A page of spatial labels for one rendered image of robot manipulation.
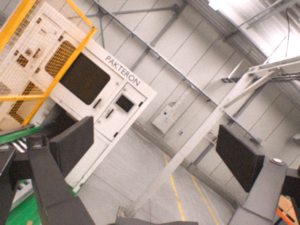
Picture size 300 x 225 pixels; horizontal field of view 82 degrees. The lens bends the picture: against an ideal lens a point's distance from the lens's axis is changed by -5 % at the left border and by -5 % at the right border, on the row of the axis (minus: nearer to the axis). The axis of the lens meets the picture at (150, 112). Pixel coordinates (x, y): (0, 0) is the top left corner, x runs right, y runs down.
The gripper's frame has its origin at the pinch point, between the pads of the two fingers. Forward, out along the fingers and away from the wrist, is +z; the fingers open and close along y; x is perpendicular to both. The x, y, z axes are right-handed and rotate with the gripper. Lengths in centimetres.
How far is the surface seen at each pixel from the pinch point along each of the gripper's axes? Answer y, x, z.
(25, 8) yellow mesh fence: -92, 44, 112
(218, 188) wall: 380, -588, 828
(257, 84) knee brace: 134, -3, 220
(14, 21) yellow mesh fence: -99, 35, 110
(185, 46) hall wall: 140, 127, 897
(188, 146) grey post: 60, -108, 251
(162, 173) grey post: 22, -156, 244
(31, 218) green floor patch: -128, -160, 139
